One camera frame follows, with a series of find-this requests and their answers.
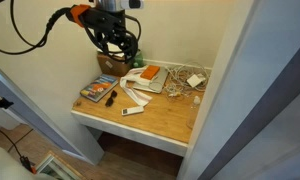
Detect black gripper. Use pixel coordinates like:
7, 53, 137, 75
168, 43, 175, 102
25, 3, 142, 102
79, 7, 140, 64

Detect brown cardboard box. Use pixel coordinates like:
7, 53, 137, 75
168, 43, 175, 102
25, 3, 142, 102
96, 51, 133, 77

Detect green plastic bottle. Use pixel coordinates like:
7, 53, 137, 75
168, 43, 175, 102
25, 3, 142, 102
132, 49, 145, 69

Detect orange notebook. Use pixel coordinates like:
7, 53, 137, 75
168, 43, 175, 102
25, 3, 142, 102
139, 65, 161, 81

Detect colourful paperback book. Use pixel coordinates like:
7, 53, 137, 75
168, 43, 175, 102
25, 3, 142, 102
79, 74, 120, 103

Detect black sunglasses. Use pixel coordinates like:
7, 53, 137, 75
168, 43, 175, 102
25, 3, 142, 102
104, 89, 118, 108

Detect silver laptop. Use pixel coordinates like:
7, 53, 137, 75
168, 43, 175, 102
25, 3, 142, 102
133, 65, 170, 95

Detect white remote control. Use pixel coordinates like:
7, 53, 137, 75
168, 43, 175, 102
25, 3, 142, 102
121, 105, 145, 117

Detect white power adapter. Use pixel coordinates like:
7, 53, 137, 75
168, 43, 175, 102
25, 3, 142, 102
186, 73, 207, 89

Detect wooden shelf with white edge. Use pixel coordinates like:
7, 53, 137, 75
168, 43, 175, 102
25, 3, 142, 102
70, 59, 213, 158

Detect clear plastic bottle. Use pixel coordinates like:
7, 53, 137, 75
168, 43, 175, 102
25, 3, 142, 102
186, 95, 202, 131

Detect white rounded fabric object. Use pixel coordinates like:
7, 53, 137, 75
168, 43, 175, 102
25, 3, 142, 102
0, 143, 57, 180

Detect black cable with orange connector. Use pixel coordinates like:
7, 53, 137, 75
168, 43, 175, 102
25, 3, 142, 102
0, 0, 92, 56

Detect white bag with straps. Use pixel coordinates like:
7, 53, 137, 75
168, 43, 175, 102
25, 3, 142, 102
119, 66, 154, 107

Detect tangled white cables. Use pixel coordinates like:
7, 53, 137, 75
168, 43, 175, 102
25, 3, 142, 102
162, 61, 212, 98

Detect wooden picture frame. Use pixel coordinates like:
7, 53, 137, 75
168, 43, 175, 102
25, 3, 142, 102
34, 150, 87, 180

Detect white door frame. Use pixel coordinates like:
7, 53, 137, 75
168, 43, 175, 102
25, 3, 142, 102
176, 0, 300, 180

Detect thin black cable orange plug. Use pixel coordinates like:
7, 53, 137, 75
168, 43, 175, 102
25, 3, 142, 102
0, 119, 38, 175

